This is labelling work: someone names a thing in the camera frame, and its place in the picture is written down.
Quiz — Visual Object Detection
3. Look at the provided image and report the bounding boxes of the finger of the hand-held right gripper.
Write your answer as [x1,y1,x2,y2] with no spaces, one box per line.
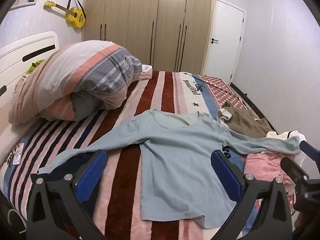
[280,157,320,200]
[299,140,320,167]

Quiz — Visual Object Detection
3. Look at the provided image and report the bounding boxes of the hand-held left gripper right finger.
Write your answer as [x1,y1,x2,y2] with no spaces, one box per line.
[211,150,293,240]

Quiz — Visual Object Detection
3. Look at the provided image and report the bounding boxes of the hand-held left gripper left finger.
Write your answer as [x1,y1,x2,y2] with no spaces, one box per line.
[26,149,108,240]

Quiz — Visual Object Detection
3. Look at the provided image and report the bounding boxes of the light blue long-sleeve shirt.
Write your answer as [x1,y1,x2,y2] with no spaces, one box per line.
[39,109,302,229]

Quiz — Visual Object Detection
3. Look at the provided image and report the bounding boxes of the brown knit garment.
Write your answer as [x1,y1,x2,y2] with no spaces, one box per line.
[216,101,278,139]

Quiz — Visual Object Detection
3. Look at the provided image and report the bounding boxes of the striped fleece blanket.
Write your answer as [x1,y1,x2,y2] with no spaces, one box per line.
[0,70,253,240]

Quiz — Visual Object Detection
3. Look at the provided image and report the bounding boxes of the cream white garment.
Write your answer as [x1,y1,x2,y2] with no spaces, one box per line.
[266,130,307,167]

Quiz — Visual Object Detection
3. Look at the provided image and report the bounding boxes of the pink dotted garment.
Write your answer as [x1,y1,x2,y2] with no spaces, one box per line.
[244,152,297,207]

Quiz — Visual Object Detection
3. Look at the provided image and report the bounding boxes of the pink phone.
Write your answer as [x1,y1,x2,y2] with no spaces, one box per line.
[12,143,25,166]

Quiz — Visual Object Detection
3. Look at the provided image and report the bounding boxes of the red polka dot sheet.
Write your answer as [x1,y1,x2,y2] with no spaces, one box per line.
[199,75,248,110]

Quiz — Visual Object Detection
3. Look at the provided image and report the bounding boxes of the folded striped duvet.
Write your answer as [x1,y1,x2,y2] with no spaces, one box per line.
[9,40,143,126]

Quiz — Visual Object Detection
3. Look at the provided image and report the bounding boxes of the white cloth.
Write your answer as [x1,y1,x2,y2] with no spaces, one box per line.
[141,64,153,80]

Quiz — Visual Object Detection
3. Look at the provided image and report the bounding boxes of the green cloth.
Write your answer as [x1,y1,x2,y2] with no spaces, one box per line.
[26,59,46,75]

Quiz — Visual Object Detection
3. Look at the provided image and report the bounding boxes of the white door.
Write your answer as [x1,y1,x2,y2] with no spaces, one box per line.
[202,0,247,83]

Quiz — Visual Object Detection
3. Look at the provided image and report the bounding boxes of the white bed headboard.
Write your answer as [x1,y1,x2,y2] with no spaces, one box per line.
[0,31,60,101]

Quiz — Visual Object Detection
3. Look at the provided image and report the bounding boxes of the beige wooden wardrobe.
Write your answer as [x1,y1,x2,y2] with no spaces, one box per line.
[82,0,216,75]

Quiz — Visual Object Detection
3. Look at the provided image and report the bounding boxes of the yellow guitar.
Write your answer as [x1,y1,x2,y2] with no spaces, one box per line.
[44,0,87,29]

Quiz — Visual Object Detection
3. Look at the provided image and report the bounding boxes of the dark bed frame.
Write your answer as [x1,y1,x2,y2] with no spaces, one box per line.
[229,82,278,133]

